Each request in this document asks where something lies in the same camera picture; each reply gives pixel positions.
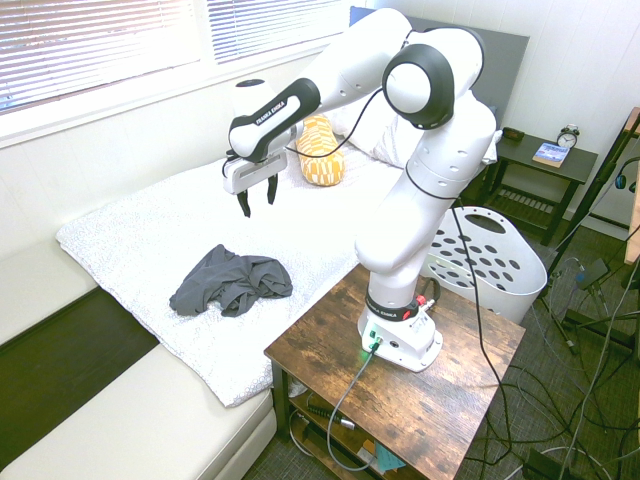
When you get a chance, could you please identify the long black robot cable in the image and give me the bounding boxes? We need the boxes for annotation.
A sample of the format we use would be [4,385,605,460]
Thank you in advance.
[447,198,519,449]

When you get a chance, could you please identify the white cushioned bench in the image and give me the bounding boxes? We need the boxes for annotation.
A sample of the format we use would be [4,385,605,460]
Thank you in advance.
[0,244,278,480]

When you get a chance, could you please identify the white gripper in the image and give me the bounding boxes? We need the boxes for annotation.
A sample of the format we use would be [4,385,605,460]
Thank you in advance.
[222,150,289,219]

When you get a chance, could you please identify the yellow white patterned bolster pillow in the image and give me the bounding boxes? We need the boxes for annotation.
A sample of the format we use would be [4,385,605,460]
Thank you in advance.
[294,113,348,188]

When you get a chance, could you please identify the black camera stand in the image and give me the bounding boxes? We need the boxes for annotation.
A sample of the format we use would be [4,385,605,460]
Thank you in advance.
[544,107,640,351]

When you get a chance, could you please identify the black twin-bell alarm clock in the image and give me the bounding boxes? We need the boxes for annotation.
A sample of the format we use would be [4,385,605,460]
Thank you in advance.
[556,123,581,150]

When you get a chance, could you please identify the white perforated laundry basket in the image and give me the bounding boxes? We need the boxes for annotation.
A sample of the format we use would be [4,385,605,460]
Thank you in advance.
[418,205,549,325]

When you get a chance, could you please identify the bed with white sheet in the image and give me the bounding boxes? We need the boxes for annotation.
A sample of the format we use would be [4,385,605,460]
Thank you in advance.
[54,144,406,409]

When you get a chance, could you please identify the teal paper note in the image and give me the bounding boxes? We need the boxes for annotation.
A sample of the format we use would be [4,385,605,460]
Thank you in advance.
[372,444,406,474]

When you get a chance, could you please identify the narrow white window blind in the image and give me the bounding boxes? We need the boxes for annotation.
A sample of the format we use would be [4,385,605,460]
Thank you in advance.
[207,0,351,65]

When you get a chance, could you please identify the dark wooden nightstand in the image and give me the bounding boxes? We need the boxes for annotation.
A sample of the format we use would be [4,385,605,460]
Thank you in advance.
[479,127,600,246]

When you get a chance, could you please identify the wide white window blind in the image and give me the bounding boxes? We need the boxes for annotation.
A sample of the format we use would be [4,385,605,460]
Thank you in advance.
[0,0,201,99]

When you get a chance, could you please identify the grey cable with green plug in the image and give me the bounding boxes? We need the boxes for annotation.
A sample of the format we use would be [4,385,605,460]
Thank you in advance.
[326,342,382,474]

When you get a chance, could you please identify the white bed pillow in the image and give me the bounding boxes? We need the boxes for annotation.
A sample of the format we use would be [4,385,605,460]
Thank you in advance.
[327,92,416,169]

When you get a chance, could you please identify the grey t-shirt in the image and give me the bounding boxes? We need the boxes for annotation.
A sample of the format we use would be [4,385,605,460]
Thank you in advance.
[168,243,295,319]

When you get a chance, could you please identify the blue headphones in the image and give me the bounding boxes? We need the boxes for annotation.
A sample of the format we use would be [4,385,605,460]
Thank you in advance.
[614,158,640,194]

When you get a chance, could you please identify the rustic brown wooden table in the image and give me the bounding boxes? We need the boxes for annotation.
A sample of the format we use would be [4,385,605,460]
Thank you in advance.
[263,262,527,480]

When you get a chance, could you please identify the grey headboard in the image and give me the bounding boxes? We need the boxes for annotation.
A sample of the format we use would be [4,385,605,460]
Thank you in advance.
[349,5,531,131]

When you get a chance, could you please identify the black power adapter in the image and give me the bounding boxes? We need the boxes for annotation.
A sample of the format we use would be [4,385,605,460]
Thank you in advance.
[574,258,610,290]

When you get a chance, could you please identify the blue paperback book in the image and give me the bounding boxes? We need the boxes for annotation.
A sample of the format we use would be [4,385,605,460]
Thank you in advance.
[531,142,571,169]

